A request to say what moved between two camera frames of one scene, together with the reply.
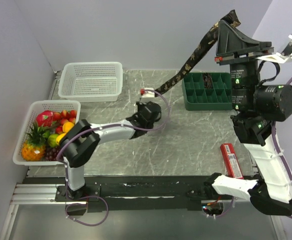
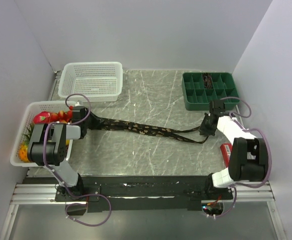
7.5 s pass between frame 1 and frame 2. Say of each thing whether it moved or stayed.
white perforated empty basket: stayed
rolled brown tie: stayed
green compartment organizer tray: stayed
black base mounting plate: stayed
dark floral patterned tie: moved
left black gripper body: moved
